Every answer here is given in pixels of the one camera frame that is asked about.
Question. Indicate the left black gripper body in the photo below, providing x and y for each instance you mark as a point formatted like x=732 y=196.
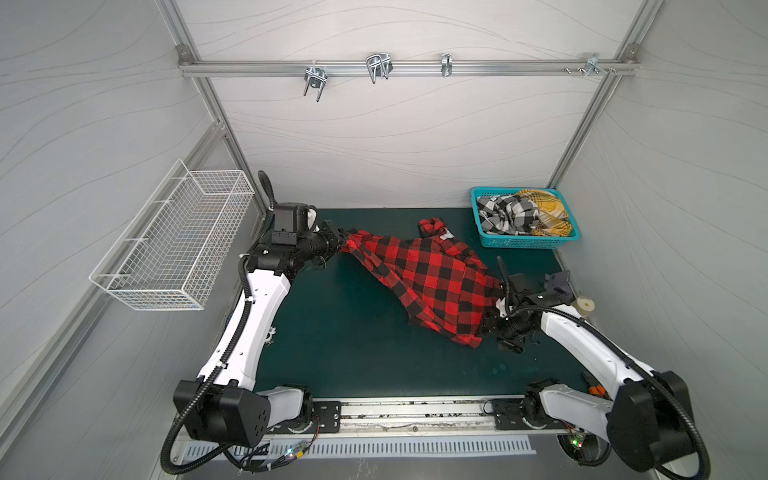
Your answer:
x=320 y=245

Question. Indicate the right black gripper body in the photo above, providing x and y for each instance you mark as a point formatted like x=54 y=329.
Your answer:
x=498 y=321

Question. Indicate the red black plaid shirt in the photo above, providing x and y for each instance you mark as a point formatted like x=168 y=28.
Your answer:
x=440 y=281

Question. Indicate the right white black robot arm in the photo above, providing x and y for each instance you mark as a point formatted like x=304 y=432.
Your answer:
x=644 y=415

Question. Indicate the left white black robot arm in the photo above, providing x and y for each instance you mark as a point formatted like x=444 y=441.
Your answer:
x=220 y=412

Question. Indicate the dark grey plastic part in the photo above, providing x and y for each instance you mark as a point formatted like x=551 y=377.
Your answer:
x=558 y=284

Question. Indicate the beige tape roll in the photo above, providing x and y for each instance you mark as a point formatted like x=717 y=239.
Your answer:
x=584 y=305

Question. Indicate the small metal clip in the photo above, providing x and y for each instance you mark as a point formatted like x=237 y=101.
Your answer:
x=269 y=338

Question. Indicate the teal plastic basket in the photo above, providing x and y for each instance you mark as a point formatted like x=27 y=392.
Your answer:
x=519 y=241

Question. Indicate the grey black plaid shirt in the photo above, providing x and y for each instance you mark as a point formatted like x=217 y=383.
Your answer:
x=507 y=215

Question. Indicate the yellow plaid shirt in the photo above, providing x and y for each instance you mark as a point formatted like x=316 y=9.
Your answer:
x=551 y=218

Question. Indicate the metal u-bolt clamp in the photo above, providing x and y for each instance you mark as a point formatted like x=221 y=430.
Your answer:
x=379 y=65
x=315 y=79

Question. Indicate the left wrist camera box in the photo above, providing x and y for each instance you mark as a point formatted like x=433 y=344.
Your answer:
x=292 y=222

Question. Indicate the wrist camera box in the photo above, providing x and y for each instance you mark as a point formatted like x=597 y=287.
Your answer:
x=292 y=222
x=518 y=284

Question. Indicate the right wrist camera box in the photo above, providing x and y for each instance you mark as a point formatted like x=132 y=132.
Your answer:
x=518 y=284

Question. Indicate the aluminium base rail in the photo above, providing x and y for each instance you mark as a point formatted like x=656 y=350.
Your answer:
x=429 y=416

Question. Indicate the orange handled pliers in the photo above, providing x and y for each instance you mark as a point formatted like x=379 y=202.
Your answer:
x=595 y=387

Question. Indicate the white wire basket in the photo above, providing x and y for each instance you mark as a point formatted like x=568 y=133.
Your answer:
x=171 y=252

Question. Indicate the horizontal aluminium rail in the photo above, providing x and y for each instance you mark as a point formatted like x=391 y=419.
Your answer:
x=401 y=68

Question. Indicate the white slotted cable duct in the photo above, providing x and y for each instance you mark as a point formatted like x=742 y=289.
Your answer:
x=332 y=447

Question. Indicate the small metal bracket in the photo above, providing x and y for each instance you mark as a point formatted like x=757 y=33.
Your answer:
x=446 y=65

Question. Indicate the metal hook bracket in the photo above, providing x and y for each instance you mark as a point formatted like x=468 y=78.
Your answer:
x=591 y=67

